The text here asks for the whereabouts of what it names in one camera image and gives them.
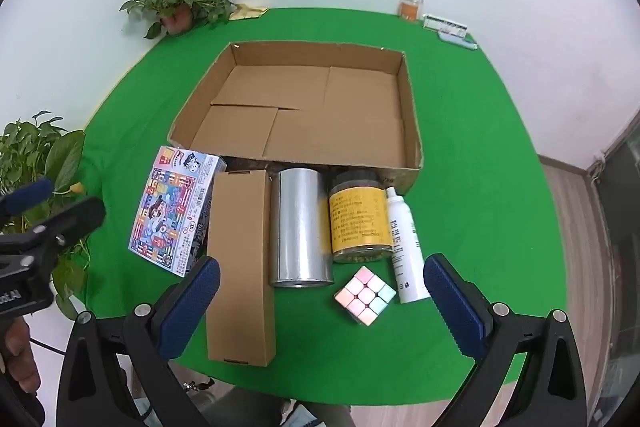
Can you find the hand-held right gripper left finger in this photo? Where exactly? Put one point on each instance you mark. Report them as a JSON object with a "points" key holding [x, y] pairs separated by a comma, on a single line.
{"points": [[192, 302]]}

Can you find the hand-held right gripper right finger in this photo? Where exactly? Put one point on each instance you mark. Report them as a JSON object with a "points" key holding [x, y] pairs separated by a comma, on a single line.
{"points": [[457, 307]]}

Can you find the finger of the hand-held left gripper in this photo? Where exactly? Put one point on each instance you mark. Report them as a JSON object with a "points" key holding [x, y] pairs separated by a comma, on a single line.
{"points": [[70, 219], [27, 197]]}

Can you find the tall brown cardboard carton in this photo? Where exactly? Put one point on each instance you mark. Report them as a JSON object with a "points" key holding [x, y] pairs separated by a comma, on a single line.
{"points": [[240, 267]]}

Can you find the white spray bottle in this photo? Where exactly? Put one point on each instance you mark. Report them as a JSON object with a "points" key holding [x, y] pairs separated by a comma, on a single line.
{"points": [[405, 252]]}

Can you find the pastel puzzle cube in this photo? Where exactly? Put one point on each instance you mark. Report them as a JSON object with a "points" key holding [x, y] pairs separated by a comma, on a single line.
{"points": [[365, 297]]}

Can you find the colourful cartoon puzzle box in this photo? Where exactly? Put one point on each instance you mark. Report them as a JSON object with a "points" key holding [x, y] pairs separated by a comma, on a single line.
{"points": [[165, 212]]}

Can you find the silver metal can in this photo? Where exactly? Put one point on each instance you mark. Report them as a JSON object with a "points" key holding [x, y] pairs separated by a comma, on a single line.
{"points": [[300, 227]]}

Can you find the yellow label jar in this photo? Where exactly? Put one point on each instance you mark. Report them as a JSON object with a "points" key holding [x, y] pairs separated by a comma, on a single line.
{"points": [[357, 217]]}

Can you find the cardboard box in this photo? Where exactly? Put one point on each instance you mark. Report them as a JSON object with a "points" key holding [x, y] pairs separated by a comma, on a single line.
{"points": [[300, 107]]}

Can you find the person's left hand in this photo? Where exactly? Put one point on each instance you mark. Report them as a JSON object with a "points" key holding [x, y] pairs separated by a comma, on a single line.
{"points": [[15, 352]]}

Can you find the large leafy green plant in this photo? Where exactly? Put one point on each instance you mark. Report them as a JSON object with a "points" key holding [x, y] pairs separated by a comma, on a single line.
{"points": [[40, 147]]}

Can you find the person's grey jacket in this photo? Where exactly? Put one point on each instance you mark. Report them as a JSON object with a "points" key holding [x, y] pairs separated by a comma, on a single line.
{"points": [[250, 412]]}

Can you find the green tablecloth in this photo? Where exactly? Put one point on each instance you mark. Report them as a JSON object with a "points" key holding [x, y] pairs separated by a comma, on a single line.
{"points": [[475, 132]]}

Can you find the glass door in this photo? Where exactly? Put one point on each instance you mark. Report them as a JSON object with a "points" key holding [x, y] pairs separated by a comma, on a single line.
{"points": [[617, 217]]}

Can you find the white teal tube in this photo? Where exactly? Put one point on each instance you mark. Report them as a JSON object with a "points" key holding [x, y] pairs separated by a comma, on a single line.
{"points": [[455, 39]]}

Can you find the yellow cloth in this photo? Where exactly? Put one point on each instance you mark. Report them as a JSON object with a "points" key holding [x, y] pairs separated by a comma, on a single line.
{"points": [[247, 12]]}

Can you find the orange candle jar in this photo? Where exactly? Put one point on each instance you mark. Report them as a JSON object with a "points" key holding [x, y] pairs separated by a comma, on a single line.
{"points": [[410, 8]]}

